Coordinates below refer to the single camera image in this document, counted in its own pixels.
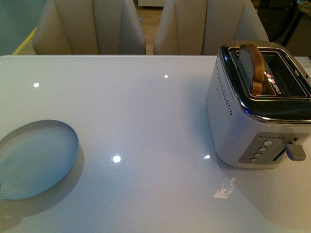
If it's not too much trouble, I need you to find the brown bread slice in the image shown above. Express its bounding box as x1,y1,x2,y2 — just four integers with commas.
239,44,265,96

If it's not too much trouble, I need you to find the white round plate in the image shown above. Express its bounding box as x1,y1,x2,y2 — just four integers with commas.
0,120,79,200

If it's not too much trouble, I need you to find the beige right dining chair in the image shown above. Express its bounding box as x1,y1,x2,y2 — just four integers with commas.
153,0,268,55

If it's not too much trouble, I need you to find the beige dining chair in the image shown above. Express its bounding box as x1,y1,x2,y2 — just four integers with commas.
153,0,268,55
33,0,146,55

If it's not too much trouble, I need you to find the white chrome two-slot toaster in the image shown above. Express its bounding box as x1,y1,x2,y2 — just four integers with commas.
207,40,311,169

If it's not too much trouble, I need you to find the beige left dining chair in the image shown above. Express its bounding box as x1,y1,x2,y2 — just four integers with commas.
33,0,146,55

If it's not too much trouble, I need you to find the grey toaster lever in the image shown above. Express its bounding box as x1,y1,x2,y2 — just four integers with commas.
284,144,306,162

